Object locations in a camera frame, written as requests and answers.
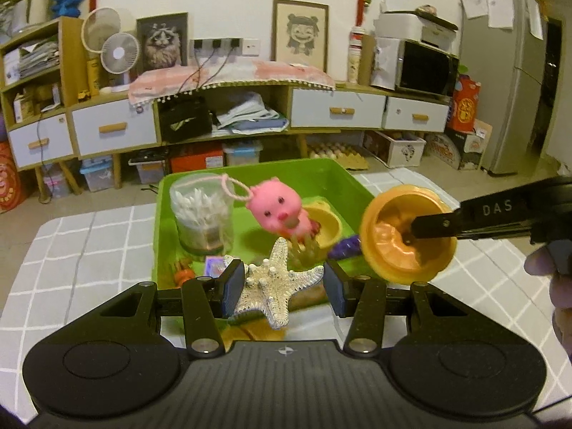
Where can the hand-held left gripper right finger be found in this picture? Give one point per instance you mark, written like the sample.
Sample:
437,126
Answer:
335,292

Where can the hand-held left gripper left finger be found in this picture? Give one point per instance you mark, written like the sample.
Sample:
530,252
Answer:
234,288

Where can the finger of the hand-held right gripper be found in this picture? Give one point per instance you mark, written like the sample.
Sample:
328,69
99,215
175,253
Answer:
435,227

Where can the white starfish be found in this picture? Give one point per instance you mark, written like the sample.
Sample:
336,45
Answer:
268,286

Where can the purple toy grapes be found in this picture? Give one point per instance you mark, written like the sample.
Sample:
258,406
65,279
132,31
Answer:
346,246

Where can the small orange green toy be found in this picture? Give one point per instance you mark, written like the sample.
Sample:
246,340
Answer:
184,273

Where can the green plastic storage box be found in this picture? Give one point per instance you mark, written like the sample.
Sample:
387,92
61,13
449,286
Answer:
259,241

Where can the yellow toy bowl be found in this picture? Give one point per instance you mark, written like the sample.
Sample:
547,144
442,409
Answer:
328,225

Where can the clear cotton swab jar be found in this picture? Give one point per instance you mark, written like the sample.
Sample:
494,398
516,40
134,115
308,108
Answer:
201,214

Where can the pink pig toy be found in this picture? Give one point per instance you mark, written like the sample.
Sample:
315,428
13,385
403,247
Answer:
268,201

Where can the person's right hand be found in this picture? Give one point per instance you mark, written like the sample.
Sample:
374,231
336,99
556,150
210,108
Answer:
563,304

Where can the round printed tin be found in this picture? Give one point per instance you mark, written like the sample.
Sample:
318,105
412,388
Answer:
442,152

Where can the white printed crate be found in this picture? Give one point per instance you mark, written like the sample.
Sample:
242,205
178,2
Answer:
406,152

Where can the brown cardboard box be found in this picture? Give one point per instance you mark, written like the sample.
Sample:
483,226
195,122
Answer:
471,143

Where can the narrow white cabinet drawer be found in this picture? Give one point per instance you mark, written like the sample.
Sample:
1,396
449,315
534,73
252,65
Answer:
58,138
402,114

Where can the silver refrigerator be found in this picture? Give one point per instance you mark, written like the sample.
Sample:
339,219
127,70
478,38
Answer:
500,98

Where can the red printed gift box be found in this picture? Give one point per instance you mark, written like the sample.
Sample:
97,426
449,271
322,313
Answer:
464,107

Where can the egg carton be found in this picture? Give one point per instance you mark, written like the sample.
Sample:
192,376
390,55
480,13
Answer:
335,149

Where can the orange box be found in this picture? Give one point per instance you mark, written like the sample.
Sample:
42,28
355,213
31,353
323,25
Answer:
196,161

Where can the clear bin blue lid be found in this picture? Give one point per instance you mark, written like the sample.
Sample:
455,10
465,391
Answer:
96,176
241,154

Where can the clear bin dark lid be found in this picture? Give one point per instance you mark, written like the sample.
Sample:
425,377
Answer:
149,172

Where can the black microwave oven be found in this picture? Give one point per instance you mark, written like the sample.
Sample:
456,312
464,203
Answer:
424,69

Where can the wide white cabinet drawer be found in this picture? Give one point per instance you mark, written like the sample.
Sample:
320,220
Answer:
313,107
89,120

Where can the pile of papers and cloth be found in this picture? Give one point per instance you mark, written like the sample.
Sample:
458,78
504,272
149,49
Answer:
245,114

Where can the black bag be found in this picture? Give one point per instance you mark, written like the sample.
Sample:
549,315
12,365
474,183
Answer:
183,118

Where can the brown cardboard tube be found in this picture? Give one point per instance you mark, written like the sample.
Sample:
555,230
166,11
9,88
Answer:
367,60

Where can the white red tall bottle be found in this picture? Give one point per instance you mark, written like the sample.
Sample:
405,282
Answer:
355,58

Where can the white countertop appliance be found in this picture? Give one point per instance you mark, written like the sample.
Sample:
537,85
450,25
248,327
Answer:
397,27

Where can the clear storage bin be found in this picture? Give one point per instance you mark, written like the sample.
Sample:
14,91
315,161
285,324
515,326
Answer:
56,183

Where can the white paper notes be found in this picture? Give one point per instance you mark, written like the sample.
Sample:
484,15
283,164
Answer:
496,4

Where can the pink fringed cloth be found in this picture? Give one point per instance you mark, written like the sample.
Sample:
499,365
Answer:
268,71

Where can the framed cartoon girl picture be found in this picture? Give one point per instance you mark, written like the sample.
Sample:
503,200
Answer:
299,35

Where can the small yellow toy truck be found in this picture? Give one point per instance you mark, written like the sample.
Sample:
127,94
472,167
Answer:
84,94

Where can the red printed gift bag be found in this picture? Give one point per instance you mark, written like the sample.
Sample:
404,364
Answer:
9,178

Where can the framed cat picture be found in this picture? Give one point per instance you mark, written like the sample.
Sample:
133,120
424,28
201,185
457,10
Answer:
161,44

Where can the yellow cylinder tube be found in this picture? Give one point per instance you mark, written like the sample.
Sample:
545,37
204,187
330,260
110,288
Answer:
93,76

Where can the small white desk fan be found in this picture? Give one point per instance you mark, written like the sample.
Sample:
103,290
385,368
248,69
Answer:
120,53

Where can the wooden TV cabinet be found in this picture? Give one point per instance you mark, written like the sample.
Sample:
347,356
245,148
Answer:
71,62

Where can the small white carton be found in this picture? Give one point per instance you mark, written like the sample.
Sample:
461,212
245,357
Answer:
21,107

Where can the large beige round fan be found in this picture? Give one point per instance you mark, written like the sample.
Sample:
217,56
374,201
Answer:
100,22

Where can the stack of magazines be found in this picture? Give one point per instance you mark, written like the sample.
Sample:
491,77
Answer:
40,58

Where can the white wall sockets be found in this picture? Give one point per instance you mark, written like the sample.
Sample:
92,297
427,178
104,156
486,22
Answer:
250,47

